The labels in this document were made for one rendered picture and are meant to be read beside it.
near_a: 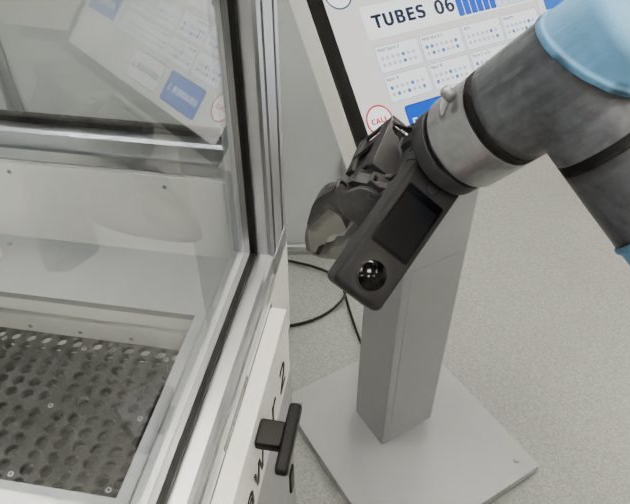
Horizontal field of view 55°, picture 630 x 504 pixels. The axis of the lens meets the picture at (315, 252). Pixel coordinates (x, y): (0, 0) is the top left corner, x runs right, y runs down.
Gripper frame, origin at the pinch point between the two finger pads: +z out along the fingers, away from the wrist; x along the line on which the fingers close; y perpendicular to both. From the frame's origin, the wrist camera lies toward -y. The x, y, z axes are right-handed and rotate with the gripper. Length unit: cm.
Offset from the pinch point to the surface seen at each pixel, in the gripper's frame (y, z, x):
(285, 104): 93, 84, -1
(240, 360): -13.5, 0.6, 1.8
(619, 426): 47, 54, -117
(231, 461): -20.9, 2.6, -2.0
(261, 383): -12.8, 4.8, -2.3
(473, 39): 45.0, -0.7, -7.9
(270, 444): -17.8, 3.5, -5.1
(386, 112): 27.8, 4.7, -2.5
